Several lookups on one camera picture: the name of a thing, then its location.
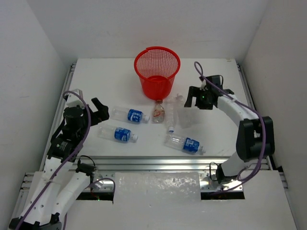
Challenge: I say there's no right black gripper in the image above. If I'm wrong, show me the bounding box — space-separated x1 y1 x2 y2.
185 86 213 110

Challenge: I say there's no blue label bottle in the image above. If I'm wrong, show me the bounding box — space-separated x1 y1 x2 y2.
110 106 150 124
164 133 206 155
97 124 138 143

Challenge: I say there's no clear crushed bottle blue cap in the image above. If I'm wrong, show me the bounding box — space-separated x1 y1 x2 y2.
165 97 177 133

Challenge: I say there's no red label small bottle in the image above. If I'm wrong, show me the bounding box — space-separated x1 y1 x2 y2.
153 100 165 124

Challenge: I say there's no clear bottle white cap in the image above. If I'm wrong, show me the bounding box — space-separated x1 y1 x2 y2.
171 94 186 107

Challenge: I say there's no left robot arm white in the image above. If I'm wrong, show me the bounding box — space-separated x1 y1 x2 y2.
9 96 109 230

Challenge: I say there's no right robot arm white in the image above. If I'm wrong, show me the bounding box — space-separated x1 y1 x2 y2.
184 86 275 184

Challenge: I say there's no red mesh plastic bin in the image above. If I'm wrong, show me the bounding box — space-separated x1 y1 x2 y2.
134 46 181 100

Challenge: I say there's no white foam front panel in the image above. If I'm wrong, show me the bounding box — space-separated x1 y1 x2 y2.
66 171 296 230

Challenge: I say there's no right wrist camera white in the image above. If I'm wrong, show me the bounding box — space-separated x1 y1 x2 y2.
200 75 224 91

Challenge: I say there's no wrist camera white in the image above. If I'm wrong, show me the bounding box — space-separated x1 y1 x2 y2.
200 75 224 91
64 89 84 109

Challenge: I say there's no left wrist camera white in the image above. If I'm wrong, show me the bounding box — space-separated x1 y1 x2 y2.
64 89 84 109

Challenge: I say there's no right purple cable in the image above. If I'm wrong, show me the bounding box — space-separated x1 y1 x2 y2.
193 61 268 192

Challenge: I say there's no purple cable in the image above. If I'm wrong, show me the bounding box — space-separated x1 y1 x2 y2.
193 61 268 192
16 90 116 228

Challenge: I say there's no aluminium rail frame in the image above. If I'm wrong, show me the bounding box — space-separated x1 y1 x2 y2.
19 61 288 199

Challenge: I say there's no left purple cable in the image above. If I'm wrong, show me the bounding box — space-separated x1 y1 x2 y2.
16 90 116 228

